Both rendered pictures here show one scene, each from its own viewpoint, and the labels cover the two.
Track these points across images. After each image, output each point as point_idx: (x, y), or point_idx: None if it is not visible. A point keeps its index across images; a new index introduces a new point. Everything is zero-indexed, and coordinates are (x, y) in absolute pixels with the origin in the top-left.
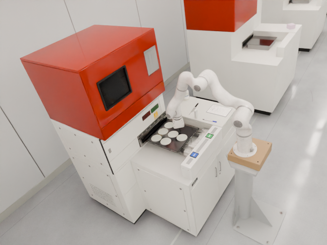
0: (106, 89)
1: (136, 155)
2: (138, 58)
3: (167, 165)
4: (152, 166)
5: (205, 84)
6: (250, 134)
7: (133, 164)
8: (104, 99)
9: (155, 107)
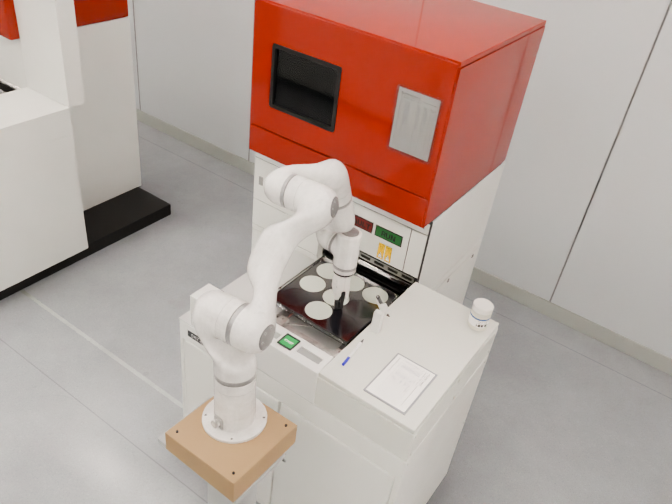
0: (288, 74)
1: (297, 254)
2: (381, 86)
3: (251, 294)
4: None
5: (271, 191)
6: (215, 376)
7: None
8: (277, 84)
9: (392, 237)
